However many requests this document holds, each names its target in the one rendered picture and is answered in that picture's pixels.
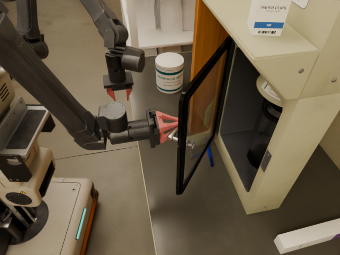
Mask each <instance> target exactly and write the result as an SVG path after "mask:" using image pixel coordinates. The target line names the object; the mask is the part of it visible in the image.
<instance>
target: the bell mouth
mask: <svg viewBox="0 0 340 255"><path fill-rule="evenodd" d="M257 88H258V90H259V92H260V93H261V94H262V95H263V96H264V97H265V98H266V99H267V100H268V101H270V102H272V103H273V104H275V105H277V106H280V107H282V102H281V100H280V99H279V97H278V96H277V95H276V94H275V92H274V91H273V90H272V88H271V87H270V86H269V85H268V83H267V82H266V81H265V80H264V78H263V77H262V76H261V75H260V76H259V77H258V78H257Z"/></svg>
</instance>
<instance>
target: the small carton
mask: <svg viewBox="0 0 340 255"><path fill-rule="evenodd" d="M291 1H292V0H252V1H251V5H250V10H249V15H248V20H247V24H248V27H249V30H250V33H251V35H263V36H281V33H282V29H283V26H284V23H285V20H286V17H287V14H288V10H289V7H290V4H291Z"/></svg>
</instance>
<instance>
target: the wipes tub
mask: <svg viewBox="0 0 340 255"><path fill-rule="evenodd" d="M155 67H156V85H157V88H158V90H159V91H161V92H163V93H166V94H173V93H176V92H178V91H180V90H181V89H182V87H183V72H184V58H183V57H182V56H181V55H179V54H177V53H171V52H168V53H162V54H160V55H158V56H157V57H156V59H155Z"/></svg>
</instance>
